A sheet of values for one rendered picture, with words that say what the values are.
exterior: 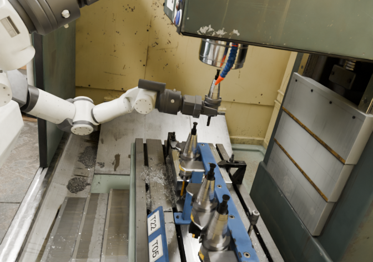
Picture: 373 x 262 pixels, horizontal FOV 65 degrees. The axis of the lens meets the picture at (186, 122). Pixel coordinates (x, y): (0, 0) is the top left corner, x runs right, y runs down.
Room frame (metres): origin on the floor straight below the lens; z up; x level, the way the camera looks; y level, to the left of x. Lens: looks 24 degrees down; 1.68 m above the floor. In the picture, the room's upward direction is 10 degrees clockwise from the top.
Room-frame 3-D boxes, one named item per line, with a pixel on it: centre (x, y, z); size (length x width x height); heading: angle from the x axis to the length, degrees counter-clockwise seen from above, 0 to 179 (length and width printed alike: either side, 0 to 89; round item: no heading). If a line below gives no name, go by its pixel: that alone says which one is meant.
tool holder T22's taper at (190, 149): (0.79, -0.03, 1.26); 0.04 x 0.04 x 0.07
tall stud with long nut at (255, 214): (0.82, -0.29, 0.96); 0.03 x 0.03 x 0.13
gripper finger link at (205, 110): (0.98, -0.07, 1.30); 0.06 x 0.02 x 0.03; 92
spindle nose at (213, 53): (1.01, -0.08, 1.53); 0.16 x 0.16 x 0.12
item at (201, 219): (0.53, -0.09, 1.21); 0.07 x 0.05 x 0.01; 103
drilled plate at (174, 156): (1.13, -0.08, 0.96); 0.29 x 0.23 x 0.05; 13
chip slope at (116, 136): (1.66, 0.08, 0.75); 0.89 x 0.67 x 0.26; 103
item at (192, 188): (0.63, -0.06, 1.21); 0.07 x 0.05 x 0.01; 103
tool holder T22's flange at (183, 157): (0.79, -0.03, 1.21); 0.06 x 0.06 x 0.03
